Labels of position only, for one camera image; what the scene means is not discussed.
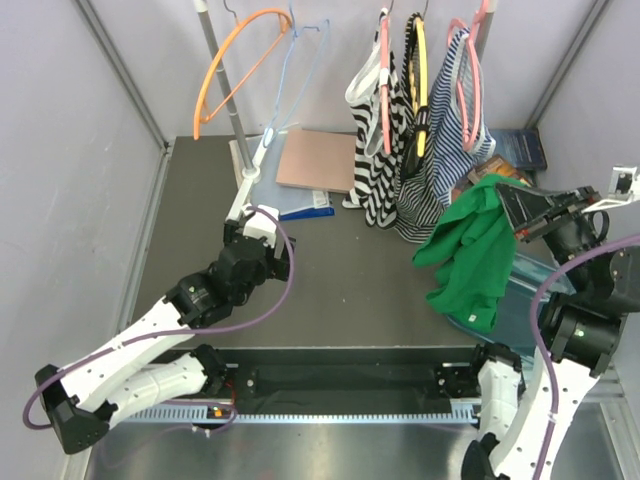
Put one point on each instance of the white rack base foot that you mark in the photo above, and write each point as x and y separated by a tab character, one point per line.
246	178

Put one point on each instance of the blue white striped tank top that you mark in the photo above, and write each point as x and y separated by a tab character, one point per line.
452	162

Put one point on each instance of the blue white folder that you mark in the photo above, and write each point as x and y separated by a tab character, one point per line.
292	202

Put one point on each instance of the green tank top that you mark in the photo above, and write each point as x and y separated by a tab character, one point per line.
473	248

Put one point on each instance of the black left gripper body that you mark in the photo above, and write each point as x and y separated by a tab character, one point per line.
264	272

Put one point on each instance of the yellow black hanger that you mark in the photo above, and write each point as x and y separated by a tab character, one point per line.
415	78

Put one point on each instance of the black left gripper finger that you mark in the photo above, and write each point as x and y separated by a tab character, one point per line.
230	231
282	264

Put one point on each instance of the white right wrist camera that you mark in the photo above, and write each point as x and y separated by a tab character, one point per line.
623	189

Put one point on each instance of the pink hanger right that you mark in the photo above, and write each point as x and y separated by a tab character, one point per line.
471	113

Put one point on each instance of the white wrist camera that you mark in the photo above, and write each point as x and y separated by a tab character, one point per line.
259	226
623	189

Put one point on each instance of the light blue wire hanger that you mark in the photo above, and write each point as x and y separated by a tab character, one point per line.
301	61

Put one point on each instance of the pink hanger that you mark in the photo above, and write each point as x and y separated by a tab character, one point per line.
471	113
384	74

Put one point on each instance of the pink hanger left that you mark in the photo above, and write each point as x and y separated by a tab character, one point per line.
384	74

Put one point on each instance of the teal transparent plastic basket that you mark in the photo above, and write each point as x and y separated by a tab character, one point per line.
533	264

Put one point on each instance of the grey rack pole left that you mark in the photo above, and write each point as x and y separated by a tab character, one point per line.
217	70

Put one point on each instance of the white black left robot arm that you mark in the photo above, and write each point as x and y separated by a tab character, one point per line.
86	399

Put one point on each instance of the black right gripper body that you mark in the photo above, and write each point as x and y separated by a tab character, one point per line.
568	232

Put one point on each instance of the wide black white striped top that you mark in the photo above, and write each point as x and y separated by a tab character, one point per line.
375	170

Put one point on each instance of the grey rack pole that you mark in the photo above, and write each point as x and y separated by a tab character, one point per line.
217	70
487	30

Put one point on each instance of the orange cover book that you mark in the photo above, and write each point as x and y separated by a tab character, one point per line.
495	165

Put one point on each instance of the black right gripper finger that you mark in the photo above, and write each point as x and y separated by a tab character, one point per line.
524	206
529	231

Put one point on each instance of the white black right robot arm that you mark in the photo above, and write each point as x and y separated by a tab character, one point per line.
577	319

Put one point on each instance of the thin black white striped top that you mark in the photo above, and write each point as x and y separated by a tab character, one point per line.
418	209

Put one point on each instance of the grey rack pole right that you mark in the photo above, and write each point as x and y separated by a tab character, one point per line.
487	30

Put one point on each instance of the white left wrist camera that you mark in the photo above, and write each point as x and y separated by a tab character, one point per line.
259	226

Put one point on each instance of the dark blue book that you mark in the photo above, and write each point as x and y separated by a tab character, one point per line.
521	147

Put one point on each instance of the pink brown notebook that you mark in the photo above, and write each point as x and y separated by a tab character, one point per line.
318	161

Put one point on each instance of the grey slotted cable duct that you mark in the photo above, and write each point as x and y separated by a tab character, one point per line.
459	413

